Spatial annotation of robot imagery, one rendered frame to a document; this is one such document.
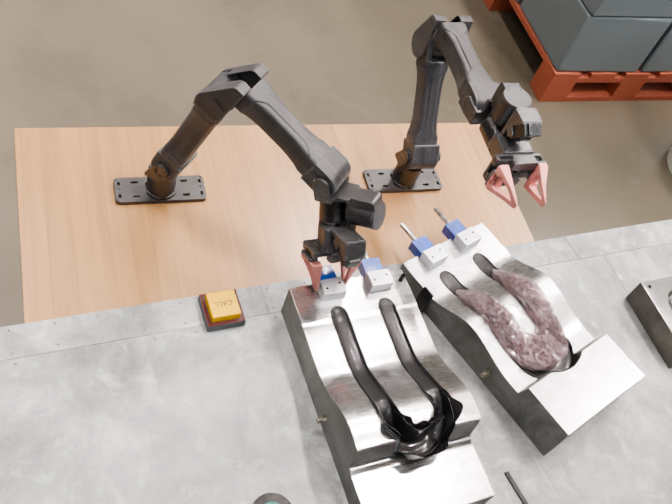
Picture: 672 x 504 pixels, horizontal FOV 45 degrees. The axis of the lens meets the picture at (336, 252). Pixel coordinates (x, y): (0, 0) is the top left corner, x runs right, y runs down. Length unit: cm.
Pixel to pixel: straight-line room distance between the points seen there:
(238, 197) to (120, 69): 152
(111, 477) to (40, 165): 73
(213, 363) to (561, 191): 216
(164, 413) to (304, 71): 216
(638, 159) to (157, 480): 285
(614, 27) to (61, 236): 261
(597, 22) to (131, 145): 226
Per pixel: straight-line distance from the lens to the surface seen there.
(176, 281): 172
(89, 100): 317
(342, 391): 153
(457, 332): 175
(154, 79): 328
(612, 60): 386
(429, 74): 186
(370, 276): 167
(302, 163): 149
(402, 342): 165
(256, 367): 163
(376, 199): 150
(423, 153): 190
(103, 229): 178
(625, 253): 219
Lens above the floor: 223
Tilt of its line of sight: 51 degrees down
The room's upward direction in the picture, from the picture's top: 23 degrees clockwise
